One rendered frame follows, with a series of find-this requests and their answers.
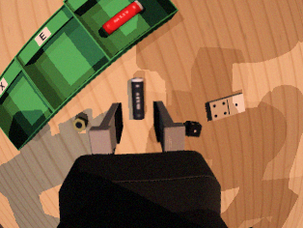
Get red battery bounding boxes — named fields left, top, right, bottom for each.
left=102, top=0, right=144, bottom=35

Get yellow hex nut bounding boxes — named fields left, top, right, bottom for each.
left=72, top=116, right=87, bottom=131

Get tan domino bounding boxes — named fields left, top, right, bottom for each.
left=207, top=93, right=245, bottom=121

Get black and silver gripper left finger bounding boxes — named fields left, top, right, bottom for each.
left=88, top=102, right=124, bottom=155

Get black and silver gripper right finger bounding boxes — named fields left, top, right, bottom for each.
left=153, top=100, right=185, bottom=152

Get green rack of bins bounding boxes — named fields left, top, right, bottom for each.
left=0, top=0, right=178, bottom=151

